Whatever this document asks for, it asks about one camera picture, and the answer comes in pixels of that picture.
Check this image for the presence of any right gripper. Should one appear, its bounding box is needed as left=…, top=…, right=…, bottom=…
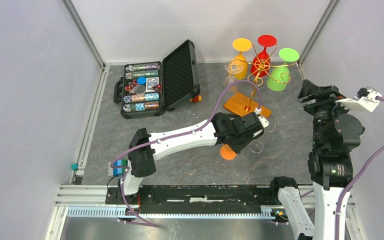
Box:
left=298, top=77, right=358, bottom=149

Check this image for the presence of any clear flute wine glass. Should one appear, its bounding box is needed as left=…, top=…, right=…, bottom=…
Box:
left=249, top=120, right=277, bottom=154

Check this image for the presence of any clear round wine glass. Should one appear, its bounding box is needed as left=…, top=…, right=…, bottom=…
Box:
left=224, top=59, right=244, bottom=88

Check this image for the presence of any orange wine glass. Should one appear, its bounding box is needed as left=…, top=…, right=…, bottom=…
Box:
left=220, top=144, right=237, bottom=161

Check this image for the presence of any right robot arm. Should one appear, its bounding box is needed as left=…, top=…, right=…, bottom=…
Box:
left=268, top=79, right=365, bottom=240

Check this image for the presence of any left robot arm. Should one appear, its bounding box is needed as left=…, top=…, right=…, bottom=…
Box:
left=117, top=112, right=270, bottom=204

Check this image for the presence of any green wine glass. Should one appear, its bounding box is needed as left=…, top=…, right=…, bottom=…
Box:
left=267, top=48, right=300, bottom=92

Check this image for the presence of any red wine glass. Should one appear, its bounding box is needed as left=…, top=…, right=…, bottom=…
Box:
left=250, top=34, right=277, bottom=78

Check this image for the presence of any yellow wine glass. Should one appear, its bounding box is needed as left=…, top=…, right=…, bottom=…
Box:
left=232, top=38, right=252, bottom=80

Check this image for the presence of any red yellow small toy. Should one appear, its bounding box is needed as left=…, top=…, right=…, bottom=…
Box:
left=189, top=95, right=202, bottom=103

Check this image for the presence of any red all-in triangle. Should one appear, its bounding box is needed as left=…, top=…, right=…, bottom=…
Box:
left=151, top=83, right=163, bottom=94
left=128, top=81, right=140, bottom=94

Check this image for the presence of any playing card deck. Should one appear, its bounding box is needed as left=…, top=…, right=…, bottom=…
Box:
left=146, top=77, right=159, bottom=93

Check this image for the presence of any black poker chip case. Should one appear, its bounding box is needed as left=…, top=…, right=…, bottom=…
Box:
left=113, top=39, right=201, bottom=119

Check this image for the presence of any blue round chip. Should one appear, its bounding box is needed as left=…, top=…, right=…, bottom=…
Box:
left=136, top=76, right=147, bottom=85

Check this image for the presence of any clear dealer button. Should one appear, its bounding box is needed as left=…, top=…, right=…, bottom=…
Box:
left=134, top=84, right=147, bottom=95

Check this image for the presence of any blue green toy block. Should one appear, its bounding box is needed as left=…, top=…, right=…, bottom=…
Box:
left=112, top=159, right=128, bottom=177

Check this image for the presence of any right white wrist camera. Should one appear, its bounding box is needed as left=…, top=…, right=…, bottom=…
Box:
left=335, top=86, right=383, bottom=113

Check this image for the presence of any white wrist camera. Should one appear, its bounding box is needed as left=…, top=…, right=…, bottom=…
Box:
left=335, top=86, right=383, bottom=113
left=254, top=108, right=270, bottom=129

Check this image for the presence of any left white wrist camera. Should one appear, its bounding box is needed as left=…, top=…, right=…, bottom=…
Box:
left=254, top=108, right=270, bottom=129

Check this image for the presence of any gold wire glass rack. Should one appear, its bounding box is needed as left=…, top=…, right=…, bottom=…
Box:
left=222, top=43, right=292, bottom=120

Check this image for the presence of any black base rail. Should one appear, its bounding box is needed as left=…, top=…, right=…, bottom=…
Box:
left=125, top=181, right=285, bottom=214

